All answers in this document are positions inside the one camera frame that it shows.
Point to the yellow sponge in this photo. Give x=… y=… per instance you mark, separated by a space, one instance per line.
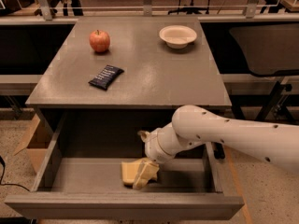
x=129 y=170

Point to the cardboard box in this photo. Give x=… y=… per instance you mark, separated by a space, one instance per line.
x=34 y=142

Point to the white bowl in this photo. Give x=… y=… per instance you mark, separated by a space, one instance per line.
x=177 y=36

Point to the metal railing frame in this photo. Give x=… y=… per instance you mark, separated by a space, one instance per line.
x=48 y=10

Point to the grey cabinet counter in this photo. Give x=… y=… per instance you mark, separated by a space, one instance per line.
x=155 y=77

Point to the dark blue snack packet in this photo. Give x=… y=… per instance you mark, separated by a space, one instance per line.
x=106 y=77

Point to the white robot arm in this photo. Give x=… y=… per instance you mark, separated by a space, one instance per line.
x=192 y=126

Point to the red apple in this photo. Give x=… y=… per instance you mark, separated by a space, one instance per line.
x=99 y=41

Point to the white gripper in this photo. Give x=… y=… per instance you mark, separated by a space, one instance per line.
x=153 y=146

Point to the grey open top drawer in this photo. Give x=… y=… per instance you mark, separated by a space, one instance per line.
x=80 y=176

